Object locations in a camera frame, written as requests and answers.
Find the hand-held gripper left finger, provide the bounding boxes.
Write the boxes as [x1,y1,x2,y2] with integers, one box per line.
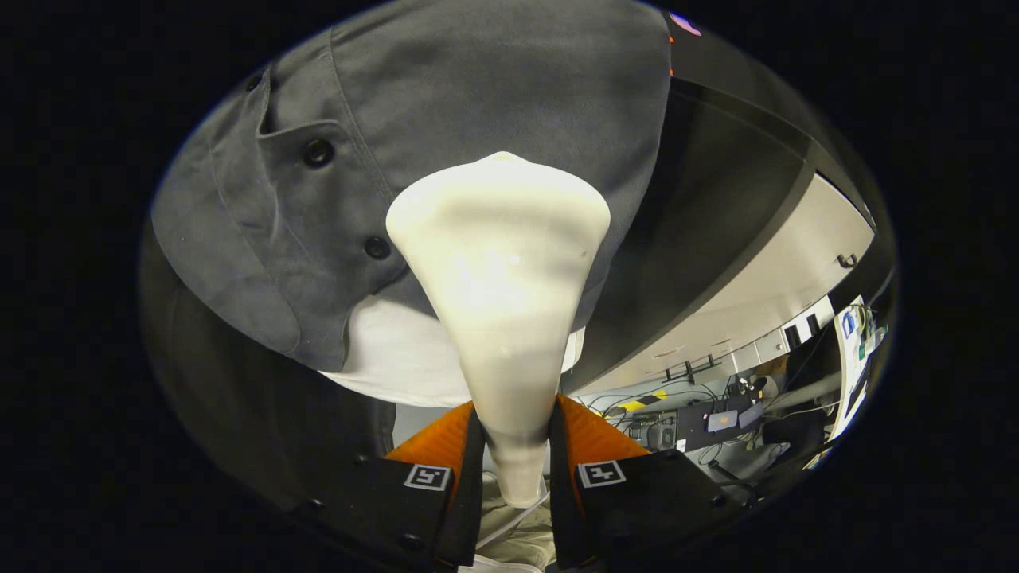
[299,400,486,571]

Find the grey button shirt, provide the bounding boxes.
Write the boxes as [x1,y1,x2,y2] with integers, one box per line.
[151,0,674,373]

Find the white garment steamer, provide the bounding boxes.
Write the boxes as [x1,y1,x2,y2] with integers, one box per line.
[386,151,612,555]

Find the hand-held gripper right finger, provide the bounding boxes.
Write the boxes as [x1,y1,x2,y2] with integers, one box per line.
[549,394,738,571]

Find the beige cloth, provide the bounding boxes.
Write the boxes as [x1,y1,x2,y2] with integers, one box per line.
[476,471,556,571]

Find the bundle of black floor cables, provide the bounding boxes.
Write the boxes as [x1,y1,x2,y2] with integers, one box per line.
[589,380,797,482]

